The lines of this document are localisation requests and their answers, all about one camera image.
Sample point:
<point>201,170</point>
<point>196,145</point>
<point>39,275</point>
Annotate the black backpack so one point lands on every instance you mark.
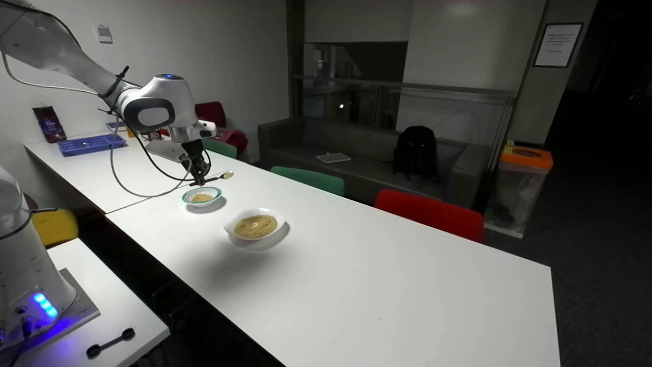
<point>416,153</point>

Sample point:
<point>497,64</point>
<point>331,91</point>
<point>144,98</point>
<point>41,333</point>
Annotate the dark grey sofa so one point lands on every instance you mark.
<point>367,145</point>

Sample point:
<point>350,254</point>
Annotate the white wall thermostat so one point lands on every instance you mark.
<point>104,32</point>

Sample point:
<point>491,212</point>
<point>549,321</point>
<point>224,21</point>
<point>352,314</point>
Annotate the large heap of rice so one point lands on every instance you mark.
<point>255,226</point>

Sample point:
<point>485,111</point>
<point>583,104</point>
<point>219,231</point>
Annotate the green-rimmed small bowl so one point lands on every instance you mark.
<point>186,197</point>

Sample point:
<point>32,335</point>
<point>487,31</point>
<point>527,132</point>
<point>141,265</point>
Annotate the black dumbbell-shaped tool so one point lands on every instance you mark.
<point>110,343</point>

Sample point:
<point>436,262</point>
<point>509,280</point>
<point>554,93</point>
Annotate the dark red armchair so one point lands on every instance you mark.
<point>227,132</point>

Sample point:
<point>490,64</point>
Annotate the blue flat box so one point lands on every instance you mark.
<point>92,142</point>

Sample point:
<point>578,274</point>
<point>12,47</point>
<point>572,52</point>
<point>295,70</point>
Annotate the paper sheet on sofa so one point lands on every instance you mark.
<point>333,157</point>

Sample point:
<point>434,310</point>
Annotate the yellow chair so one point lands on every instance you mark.
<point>56,225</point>

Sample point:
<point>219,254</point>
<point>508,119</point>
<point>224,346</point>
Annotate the green chair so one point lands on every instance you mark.
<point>307,177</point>
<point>224,147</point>

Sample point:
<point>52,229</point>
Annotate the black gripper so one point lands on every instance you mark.
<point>193,153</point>

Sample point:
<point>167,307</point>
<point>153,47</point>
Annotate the white oval bowl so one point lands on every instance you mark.
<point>234,240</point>

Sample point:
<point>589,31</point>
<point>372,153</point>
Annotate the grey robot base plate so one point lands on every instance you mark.
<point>74,313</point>

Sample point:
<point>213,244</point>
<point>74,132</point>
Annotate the bin with orange lid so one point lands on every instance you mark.
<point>520,185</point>

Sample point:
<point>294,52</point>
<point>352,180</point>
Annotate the framed wall notice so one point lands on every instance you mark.
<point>559,43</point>

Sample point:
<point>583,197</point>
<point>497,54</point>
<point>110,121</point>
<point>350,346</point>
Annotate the dark purple tablet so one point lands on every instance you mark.
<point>49,124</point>

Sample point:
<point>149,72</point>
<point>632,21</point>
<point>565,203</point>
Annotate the red chair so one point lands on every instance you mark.
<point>427,211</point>

